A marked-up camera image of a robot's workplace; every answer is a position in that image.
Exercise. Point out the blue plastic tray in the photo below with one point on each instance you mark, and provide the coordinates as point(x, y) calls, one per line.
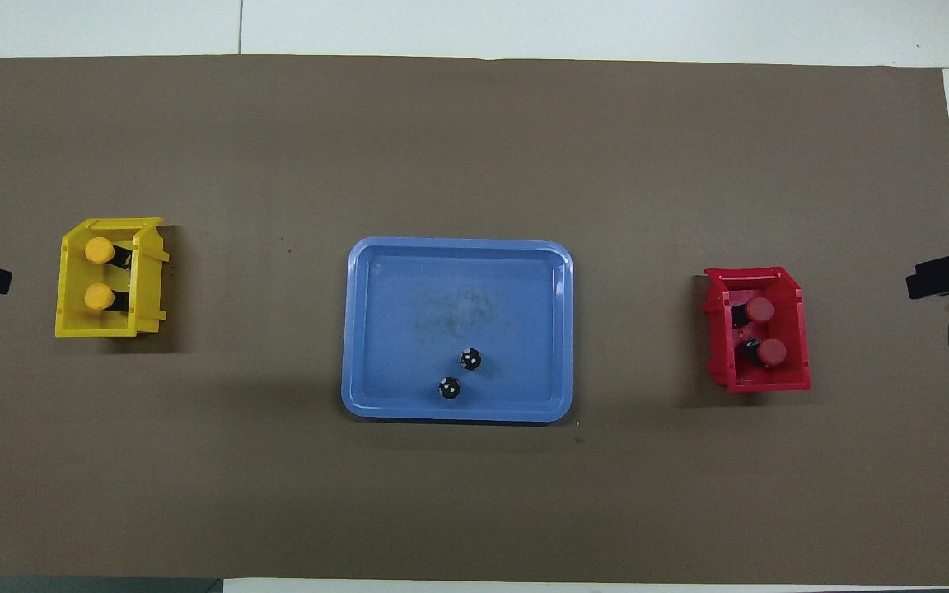
point(409, 329)

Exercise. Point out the yellow plastic parts bin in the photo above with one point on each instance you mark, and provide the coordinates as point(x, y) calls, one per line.
point(71, 325)

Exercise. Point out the brown paper table mat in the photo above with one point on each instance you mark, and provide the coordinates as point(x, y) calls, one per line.
point(474, 148)

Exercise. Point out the small black cylinder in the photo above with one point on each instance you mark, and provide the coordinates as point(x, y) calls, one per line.
point(470, 359)
point(449, 388)

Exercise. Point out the yellow push button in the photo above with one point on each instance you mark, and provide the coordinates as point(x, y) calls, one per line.
point(99, 249)
point(98, 296)

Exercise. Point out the red push button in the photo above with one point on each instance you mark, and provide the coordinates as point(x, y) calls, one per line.
point(771, 352)
point(759, 310)

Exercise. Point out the red plastic parts bin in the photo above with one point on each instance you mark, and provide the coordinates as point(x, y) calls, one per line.
point(800, 329)

